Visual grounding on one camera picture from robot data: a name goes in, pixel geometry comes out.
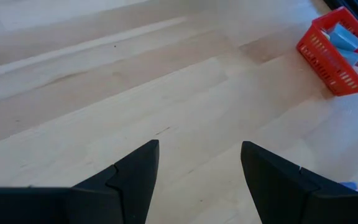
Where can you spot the red plastic basket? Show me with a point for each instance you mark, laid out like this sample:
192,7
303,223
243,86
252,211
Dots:
325,62

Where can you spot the lavender box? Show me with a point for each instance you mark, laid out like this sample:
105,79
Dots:
343,37

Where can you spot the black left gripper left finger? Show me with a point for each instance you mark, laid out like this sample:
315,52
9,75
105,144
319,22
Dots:
123,193

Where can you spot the dark blue card box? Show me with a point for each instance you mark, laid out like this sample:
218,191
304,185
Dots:
350,186

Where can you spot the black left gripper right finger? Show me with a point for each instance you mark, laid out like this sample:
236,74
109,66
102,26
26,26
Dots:
281,193

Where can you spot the black table frame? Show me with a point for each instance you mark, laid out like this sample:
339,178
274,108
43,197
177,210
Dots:
350,4

